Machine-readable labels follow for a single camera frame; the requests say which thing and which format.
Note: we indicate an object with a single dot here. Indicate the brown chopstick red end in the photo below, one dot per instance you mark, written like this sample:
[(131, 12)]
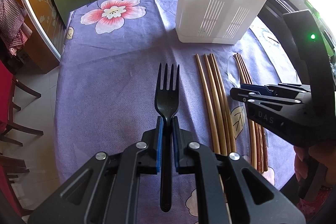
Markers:
[(246, 79)]

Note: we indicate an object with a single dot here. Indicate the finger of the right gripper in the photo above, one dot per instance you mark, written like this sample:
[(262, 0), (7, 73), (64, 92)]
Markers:
[(262, 87), (274, 102)]

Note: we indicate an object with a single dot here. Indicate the reddish brown chopstick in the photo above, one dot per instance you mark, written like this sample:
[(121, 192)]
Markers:
[(265, 153)]

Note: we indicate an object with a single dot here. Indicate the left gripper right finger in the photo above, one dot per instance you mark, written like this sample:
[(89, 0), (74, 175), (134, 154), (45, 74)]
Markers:
[(229, 189)]

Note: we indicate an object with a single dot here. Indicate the purple floral tablecloth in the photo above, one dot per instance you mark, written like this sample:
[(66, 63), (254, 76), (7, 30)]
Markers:
[(106, 83)]

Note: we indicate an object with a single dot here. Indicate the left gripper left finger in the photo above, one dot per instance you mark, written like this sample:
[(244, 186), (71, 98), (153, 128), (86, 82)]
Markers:
[(105, 189)]

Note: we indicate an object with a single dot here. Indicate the red wooden chair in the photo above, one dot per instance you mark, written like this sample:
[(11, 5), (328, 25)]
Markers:
[(10, 165)]

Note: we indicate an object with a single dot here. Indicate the clear plastic spoon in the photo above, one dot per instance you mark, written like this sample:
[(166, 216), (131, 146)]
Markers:
[(233, 72)]

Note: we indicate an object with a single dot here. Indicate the light bamboo chopstick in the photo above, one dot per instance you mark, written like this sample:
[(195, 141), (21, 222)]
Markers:
[(218, 111), (228, 127), (213, 126)]

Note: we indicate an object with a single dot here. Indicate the checkered hanging cloth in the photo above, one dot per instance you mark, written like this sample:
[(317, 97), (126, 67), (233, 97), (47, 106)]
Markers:
[(14, 31)]

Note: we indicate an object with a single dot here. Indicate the black plastic fork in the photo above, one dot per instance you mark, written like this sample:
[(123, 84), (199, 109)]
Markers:
[(166, 104)]

